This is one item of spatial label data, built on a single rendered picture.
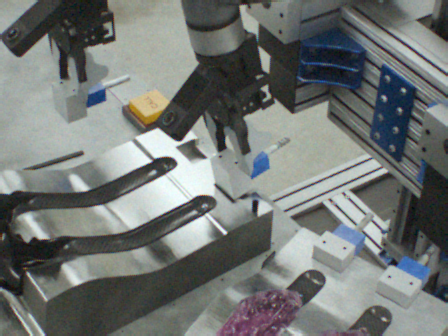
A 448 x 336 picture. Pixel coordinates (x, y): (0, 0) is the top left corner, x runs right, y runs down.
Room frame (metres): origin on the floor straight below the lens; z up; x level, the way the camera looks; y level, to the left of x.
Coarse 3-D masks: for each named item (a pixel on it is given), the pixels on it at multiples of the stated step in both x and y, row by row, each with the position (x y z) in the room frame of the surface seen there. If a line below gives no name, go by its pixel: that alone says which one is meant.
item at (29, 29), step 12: (48, 0) 1.12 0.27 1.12; (60, 0) 1.11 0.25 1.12; (24, 12) 1.11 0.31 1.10; (36, 12) 1.10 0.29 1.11; (48, 12) 1.10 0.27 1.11; (60, 12) 1.10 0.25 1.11; (12, 24) 1.10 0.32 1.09; (24, 24) 1.09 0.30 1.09; (36, 24) 1.08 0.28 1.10; (48, 24) 1.09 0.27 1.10; (0, 36) 1.09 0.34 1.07; (12, 36) 1.07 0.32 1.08; (24, 36) 1.07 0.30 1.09; (36, 36) 1.08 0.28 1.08; (12, 48) 1.06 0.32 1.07; (24, 48) 1.07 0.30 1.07
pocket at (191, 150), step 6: (198, 138) 1.08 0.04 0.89; (186, 144) 1.07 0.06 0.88; (192, 144) 1.07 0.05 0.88; (198, 144) 1.08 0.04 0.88; (180, 150) 1.06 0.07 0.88; (186, 150) 1.07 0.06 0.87; (192, 150) 1.07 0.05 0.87; (198, 150) 1.07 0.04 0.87; (204, 150) 1.06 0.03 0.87; (186, 156) 1.06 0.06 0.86; (192, 156) 1.06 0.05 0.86; (198, 156) 1.06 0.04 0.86; (204, 156) 1.05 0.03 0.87; (210, 156) 1.05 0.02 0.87; (192, 162) 1.05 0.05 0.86
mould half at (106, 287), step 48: (144, 144) 1.06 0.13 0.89; (0, 192) 0.89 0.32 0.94; (48, 192) 0.91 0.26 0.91; (144, 192) 0.95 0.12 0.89; (192, 192) 0.95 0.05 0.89; (192, 240) 0.85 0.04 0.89; (240, 240) 0.88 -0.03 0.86; (0, 288) 0.77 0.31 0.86; (48, 288) 0.72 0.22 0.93; (96, 288) 0.74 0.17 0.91; (144, 288) 0.78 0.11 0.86; (192, 288) 0.83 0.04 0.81
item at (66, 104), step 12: (60, 84) 1.12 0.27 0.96; (72, 84) 1.12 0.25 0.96; (96, 84) 1.14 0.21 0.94; (108, 84) 1.16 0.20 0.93; (120, 84) 1.17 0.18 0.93; (60, 96) 1.10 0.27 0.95; (72, 96) 1.10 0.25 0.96; (96, 96) 1.12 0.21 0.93; (60, 108) 1.11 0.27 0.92; (72, 108) 1.09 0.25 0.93; (84, 108) 1.11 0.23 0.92; (72, 120) 1.09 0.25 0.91
